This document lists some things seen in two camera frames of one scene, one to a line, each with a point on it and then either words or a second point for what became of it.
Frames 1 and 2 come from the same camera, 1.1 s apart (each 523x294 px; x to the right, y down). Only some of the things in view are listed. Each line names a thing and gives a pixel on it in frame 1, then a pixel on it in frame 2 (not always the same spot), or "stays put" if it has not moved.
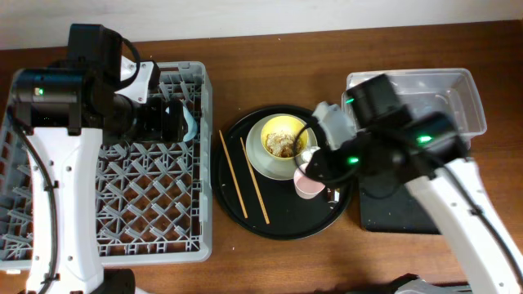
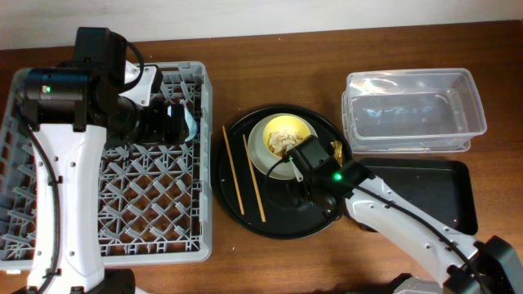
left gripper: x=175 y=121 stays put
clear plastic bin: x=449 y=91 stays put
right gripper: x=317 y=167 → x=305 y=189
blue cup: x=190 y=121 stays put
